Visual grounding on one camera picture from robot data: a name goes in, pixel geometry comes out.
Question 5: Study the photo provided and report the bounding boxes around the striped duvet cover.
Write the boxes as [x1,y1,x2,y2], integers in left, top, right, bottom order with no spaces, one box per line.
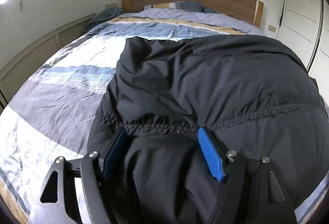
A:
[1,9,328,223]

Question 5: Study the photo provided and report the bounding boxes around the white wardrobe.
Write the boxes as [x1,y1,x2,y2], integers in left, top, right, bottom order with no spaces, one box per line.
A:
[277,0,328,103]

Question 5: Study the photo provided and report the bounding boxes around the wall switch plate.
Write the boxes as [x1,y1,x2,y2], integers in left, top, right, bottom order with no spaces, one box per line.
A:
[268,25,276,33]

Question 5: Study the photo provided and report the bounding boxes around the striped pillow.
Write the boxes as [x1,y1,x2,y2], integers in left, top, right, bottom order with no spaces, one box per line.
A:
[143,1,218,14]

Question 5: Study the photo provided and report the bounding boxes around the dark teal folded cloth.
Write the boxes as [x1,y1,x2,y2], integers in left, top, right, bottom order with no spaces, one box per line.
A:
[85,7,125,33]

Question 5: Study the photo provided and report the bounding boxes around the black puffer down jacket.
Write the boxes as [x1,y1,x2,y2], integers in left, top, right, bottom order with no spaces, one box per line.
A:
[88,35,328,223]

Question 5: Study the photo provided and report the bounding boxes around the beige radiator cover cabinet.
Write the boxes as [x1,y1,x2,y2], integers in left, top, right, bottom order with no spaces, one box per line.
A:
[1,13,96,110]

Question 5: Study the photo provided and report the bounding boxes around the wall socket plate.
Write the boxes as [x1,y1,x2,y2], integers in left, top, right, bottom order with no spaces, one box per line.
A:
[105,3,117,9]

